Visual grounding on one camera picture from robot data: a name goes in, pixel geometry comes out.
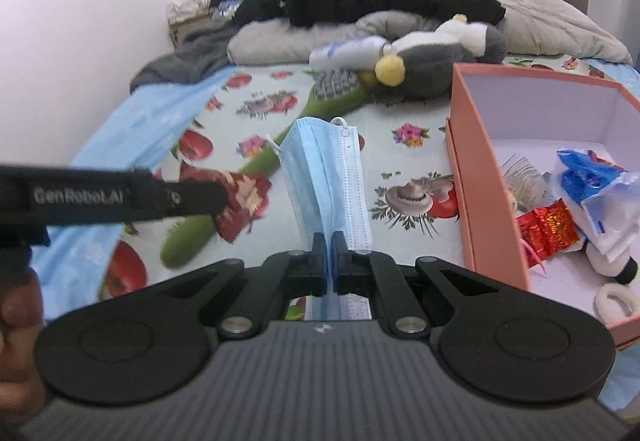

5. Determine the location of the shiny red wrapper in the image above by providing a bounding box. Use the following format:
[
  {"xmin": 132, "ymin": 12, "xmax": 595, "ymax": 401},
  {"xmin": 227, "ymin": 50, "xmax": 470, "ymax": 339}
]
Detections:
[{"xmin": 515, "ymin": 201, "xmax": 583, "ymax": 254}]

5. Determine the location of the green massage hammer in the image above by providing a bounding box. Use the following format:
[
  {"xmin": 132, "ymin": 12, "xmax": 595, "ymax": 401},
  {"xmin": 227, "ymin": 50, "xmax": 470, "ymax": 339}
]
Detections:
[{"xmin": 160, "ymin": 68, "xmax": 373, "ymax": 269}]

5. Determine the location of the blue plastic wrapper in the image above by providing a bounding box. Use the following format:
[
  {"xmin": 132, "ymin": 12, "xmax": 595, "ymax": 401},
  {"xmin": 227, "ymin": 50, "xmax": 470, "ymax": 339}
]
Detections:
[{"xmin": 552, "ymin": 147, "xmax": 640, "ymax": 242}]

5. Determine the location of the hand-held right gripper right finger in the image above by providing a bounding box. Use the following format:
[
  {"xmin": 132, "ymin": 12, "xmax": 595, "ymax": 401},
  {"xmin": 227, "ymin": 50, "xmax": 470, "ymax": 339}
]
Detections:
[{"xmin": 332, "ymin": 231, "xmax": 502, "ymax": 341}]

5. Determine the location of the orange cardboard box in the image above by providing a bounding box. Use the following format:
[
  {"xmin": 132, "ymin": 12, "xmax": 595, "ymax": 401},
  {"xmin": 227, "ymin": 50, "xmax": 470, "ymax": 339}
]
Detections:
[{"xmin": 445, "ymin": 62, "xmax": 640, "ymax": 352}]

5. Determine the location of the grey duvet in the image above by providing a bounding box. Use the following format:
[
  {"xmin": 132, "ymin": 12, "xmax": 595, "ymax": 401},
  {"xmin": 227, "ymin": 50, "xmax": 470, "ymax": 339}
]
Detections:
[{"xmin": 227, "ymin": 0, "xmax": 633, "ymax": 66}]

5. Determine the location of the clear plastic bag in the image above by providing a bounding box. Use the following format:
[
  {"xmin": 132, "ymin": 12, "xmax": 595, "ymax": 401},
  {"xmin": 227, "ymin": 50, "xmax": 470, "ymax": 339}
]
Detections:
[{"xmin": 500, "ymin": 153, "xmax": 556, "ymax": 214}]

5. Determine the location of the grey white penguin plush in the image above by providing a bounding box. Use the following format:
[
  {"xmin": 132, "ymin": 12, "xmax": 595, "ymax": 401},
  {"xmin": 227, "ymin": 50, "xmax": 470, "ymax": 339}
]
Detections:
[{"xmin": 367, "ymin": 15, "xmax": 507, "ymax": 104}]

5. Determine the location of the small panda plush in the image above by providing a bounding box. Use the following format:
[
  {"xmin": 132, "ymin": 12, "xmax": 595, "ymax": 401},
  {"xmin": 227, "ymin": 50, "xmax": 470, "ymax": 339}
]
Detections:
[{"xmin": 582, "ymin": 236, "xmax": 640, "ymax": 286}]

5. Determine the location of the white hair scrunchie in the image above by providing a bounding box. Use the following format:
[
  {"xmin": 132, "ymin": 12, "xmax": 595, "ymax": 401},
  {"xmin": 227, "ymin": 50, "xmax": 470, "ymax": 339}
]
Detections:
[{"xmin": 594, "ymin": 283, "xmax": 640, "ymax": 326}]

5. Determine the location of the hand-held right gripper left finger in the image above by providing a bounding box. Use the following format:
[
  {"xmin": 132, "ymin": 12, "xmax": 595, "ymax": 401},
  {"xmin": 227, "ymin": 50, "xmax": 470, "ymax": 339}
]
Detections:
[{"xmin": 155, "ymin": 232, "xmax": 332, "ymax": 341}]

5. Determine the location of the light blue bed sheet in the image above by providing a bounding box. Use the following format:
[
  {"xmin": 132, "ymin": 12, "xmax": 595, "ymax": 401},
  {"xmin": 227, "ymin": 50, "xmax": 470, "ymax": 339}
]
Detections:
[{"xmin": 30, "ymin": 63, "xmax": 640, "ymax": 414}]

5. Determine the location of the dark red floral wrapper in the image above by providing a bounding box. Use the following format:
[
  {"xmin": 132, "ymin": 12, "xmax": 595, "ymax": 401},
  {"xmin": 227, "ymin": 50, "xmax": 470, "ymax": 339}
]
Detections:
[{"xmin": 180, "ymin": 166, "xmax": 273, "ymax": 244}]

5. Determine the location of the person's left hand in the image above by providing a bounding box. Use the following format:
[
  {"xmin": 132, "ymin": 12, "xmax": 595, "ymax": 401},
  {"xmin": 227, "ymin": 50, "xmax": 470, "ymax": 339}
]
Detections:
[{"xmin": 0, "ymin": 266, "xmax": 49, "ymax": 423}]

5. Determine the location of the white crumpled clothing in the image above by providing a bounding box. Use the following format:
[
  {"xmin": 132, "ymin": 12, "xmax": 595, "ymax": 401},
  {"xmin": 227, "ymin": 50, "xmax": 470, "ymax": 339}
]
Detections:
[{"xmin": 166, "ymin": 0, "xmax": 213, "ymax": 24}]

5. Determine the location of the dark grey blanket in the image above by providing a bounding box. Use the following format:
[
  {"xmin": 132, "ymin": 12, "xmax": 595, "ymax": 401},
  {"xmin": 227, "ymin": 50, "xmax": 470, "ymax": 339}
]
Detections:
[{"xmin": 130, "ymin": 23, "xmax": 241, "ymax": 94}]

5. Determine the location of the white spray bottle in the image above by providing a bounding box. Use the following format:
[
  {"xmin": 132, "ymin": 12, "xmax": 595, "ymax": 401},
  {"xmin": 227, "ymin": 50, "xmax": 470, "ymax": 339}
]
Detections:
[{"xmin": 309, "ymin": 36, "xmax": 391, "ymax": 70}]

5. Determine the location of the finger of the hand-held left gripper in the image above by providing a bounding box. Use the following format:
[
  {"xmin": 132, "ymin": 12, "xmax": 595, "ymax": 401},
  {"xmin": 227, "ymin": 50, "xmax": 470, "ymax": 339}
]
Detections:
[{"xmin": 130, "ymin": 167, "xmax": 229, "ymax": 225}]

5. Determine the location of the blue face mask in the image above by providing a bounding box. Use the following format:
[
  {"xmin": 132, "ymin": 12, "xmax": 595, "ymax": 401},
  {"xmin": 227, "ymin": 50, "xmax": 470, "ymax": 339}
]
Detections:
[{"xmin": 272, "ymin": 117, "xmax": 373, "ymax": 322}]

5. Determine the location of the fruit print mat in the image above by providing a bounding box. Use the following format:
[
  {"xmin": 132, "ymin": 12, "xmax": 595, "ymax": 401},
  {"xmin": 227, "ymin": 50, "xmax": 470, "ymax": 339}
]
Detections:
[{"xmin": 97, "ymin": 53, "xmax": 640, "ymax": 322}]

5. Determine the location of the white tissue paper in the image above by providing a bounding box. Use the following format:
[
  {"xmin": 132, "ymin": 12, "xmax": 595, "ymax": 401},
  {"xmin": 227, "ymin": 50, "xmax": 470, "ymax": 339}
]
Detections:
[{"xmin": 585, "ymin": 216, "xmax": 640, "ymax": 263}]

